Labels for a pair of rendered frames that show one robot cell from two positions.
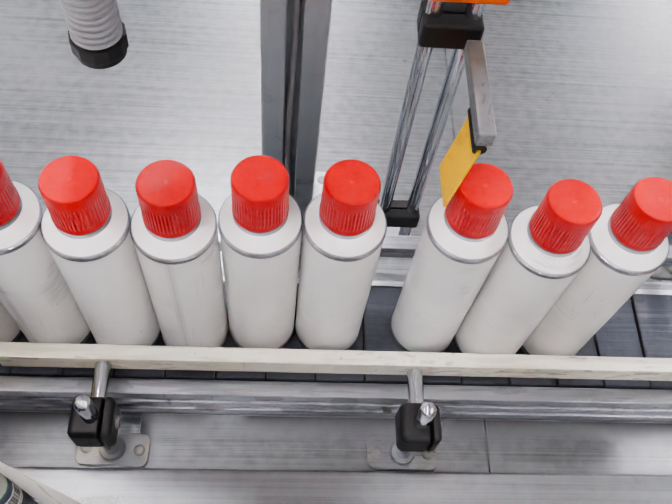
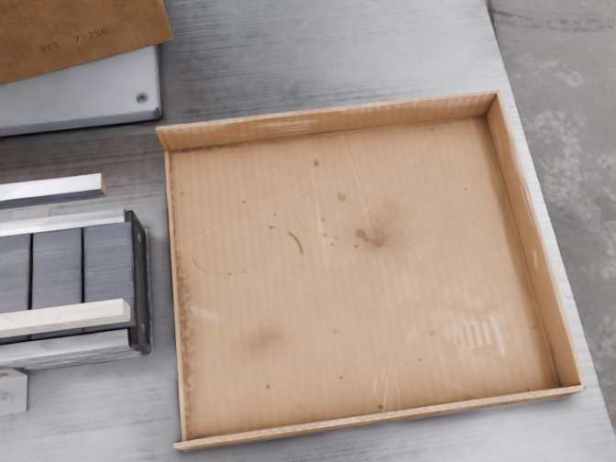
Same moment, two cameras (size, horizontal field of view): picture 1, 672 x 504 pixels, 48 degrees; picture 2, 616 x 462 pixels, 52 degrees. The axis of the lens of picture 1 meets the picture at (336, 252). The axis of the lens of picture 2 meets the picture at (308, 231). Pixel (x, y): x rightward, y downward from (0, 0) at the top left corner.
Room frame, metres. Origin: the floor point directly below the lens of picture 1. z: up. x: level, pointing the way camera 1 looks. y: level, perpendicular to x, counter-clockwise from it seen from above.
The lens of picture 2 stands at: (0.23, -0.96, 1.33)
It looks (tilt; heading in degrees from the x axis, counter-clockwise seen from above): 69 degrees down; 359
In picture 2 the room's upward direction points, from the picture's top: 2 degrees clockwise
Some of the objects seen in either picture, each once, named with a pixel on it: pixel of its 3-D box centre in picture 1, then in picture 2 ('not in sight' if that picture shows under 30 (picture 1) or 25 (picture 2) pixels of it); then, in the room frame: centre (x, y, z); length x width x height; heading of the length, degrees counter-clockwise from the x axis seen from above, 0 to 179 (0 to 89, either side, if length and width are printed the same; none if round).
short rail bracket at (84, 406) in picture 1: (103, 405); not in sight; (0.15, 0.15, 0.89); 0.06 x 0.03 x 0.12; 9
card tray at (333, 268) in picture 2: not in sight; (353, 256); (0.39, -1.00, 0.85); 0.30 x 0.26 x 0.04; 99
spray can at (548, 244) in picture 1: (522, 281); not in sight; (0.26, -0.13, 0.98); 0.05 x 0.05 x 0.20
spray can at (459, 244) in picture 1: (448, 268); not in sight; (0.26, -0.08, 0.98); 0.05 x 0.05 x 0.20
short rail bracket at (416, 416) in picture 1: (415, 433); not in sight; (0.17, -0.08, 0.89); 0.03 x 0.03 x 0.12; 9
